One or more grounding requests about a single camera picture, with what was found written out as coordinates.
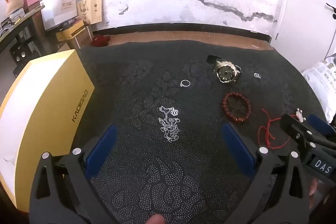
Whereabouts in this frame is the red string bracelet silver charm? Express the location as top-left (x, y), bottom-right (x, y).
top-left (258, 108), bottom-right (306, 149)

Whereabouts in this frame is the wooden box with deer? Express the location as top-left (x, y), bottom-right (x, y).
top-left (76, 0), bottom-right (103, 26)

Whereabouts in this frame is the red bead bracelet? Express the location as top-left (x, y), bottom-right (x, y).
top-left (221, 92), bottom-right (252, 122)

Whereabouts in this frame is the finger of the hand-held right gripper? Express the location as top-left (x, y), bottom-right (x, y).
top-left (279, 113), bottom-right (336, 160)
top-left (307, 113), bottom-right (336, 141)

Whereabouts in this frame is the dark red cloth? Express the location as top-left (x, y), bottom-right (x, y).
top-left (91, 34), bottom-right (110, 48)

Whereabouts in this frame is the dark patterned cloth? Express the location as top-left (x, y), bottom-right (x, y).
top-left (54, 40), bottom-right (328, 224)

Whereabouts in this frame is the black speaker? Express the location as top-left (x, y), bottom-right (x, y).
top-left (9, 42), bottom-right (35, 65)

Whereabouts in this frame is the open cardboard box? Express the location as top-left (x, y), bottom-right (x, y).
top-left (56, 42), bottom-right (71, 53)

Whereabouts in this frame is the person's left hand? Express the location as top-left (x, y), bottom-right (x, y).
top-left (144, 214), bottom-right (166, 224)

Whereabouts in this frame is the tall brown cardboard box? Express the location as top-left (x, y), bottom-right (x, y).
top-left (67, 29), bottom-right (94, 50)

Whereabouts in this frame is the person's right hand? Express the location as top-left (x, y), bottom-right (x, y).
top-left (308, 178), bottom-right (331, 210)

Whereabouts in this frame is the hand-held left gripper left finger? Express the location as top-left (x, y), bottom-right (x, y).
top-left (29, 124), bottom-right (118, 224)

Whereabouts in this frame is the white paper bag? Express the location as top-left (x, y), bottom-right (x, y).
top-left (41, 0), bottom-right (79, 31)

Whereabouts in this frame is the woven basket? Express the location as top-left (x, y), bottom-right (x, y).
top-left (4, 0), bottom-right (25, 16)

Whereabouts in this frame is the black flat box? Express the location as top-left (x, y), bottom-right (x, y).
top-left (61, 18), bottom-right (84, 30)

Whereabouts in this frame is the silver chain necklace with pendant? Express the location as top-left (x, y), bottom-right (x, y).
top-left (158, 106), bottom-right (181, 143)

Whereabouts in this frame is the large yellow and white box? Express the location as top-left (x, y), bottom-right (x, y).
top-left (0, 49), bottom-right (95, 210)

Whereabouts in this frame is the wristwatch with dark dial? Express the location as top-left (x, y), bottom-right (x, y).
top-left (207, 55), bottom-right (242, 83)

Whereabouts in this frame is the dark desk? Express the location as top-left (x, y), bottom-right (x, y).
top-left (0, 5), bottom-right (46, 55)

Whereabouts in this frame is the yellow topped cardboard box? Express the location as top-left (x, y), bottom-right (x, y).
top-left (56, 22), bottom-right (88, 43)

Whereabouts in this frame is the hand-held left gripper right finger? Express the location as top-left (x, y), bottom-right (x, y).
top-left (221, 123), bottom-right (312, 224)

